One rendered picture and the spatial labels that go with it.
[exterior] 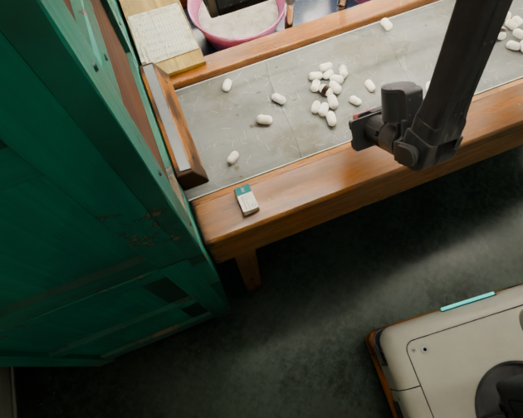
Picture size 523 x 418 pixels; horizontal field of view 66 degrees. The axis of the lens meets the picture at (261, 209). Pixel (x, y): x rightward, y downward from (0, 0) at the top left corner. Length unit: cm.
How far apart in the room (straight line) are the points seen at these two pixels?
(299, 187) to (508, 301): 84
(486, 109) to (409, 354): 72
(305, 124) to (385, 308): 88
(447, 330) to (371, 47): 85
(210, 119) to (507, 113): 69
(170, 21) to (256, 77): 27
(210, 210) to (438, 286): 108
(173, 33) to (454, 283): 132
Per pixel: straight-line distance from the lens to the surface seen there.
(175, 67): 108
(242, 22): 122
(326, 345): 159
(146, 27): 119
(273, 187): 89
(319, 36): 115
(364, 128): 84
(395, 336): 136
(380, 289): 165
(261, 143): 97
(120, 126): 39
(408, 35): 122
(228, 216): 87
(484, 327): 145
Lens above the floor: 158
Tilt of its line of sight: 69 degrees down
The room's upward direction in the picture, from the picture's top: 5 degrees counter-clockwise
